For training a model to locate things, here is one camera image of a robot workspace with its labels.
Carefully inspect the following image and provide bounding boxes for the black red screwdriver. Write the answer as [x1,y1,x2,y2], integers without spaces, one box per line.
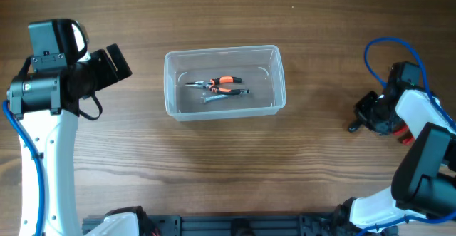
[348,120,362,133]

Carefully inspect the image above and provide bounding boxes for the silver socket wrench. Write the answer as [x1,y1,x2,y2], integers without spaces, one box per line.
[201,90,250,103]

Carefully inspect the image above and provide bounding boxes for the orange black needle-nose pliers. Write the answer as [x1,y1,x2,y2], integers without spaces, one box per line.
[185,76,248,95]

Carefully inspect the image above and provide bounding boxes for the clear plastic container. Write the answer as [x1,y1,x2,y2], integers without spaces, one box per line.
[164,45,286,121]

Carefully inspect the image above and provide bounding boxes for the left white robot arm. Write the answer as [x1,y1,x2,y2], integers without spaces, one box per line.
[2,44,132,235]

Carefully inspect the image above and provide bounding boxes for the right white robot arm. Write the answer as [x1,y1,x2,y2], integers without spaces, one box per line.
[330,61,455,235]

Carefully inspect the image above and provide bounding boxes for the red handled cutters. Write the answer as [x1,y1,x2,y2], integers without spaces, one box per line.
[393,123,415,145]

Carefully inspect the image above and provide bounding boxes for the left blue cable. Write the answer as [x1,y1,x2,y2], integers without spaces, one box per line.
[1,99,46,236]

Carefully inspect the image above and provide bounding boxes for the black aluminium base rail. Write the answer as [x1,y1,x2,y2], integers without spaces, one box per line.
[149,212,359,236]

